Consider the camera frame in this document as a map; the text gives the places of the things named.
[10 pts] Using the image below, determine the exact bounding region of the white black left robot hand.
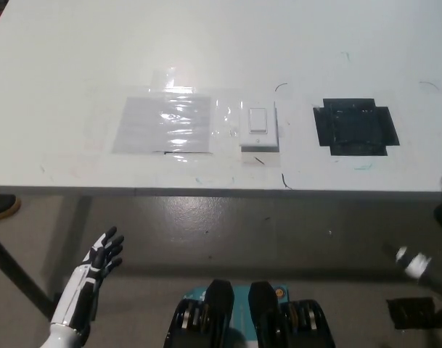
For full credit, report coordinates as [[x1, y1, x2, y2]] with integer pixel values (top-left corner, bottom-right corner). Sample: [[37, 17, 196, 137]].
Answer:
[[49, 226, 126, 331]]

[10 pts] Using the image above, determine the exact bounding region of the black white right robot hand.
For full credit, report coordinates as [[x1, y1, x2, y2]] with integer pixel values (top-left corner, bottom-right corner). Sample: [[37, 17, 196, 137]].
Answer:
[[384, 243, 434, 282]]

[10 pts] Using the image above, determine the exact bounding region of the white wall rocker switch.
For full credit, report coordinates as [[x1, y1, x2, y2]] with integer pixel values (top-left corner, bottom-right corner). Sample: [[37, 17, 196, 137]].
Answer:
[[238, 100, 281, 153]]

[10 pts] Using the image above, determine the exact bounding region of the black table foot plate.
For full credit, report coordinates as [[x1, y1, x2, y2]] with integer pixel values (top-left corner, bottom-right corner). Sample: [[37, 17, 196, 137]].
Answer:
[[385, 296, 442, 330]]

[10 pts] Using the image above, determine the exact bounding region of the black slanted table leg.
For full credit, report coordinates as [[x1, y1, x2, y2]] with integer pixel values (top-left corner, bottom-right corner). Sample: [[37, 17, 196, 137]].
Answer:
[[0, 227, 60, 320]]

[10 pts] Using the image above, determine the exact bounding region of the dark shoe tan sole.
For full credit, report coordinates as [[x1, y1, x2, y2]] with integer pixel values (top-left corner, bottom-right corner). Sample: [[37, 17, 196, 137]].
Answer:
[[0, 194, 22, 222]]

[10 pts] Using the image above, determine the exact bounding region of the black tape square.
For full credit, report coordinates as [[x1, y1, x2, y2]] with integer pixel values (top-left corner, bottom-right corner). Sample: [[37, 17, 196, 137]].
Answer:
[[312, 96, 401, 157]]

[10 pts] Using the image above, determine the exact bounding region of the grey tape patch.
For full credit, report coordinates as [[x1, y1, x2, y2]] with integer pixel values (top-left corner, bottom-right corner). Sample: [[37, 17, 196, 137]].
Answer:
[[111, 94, 215, 156]]

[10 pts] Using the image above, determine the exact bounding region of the clear glossy tape sheet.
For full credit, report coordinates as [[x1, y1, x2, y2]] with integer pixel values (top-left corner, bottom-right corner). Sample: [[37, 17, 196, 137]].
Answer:
[[147, 67, 242, 164]]

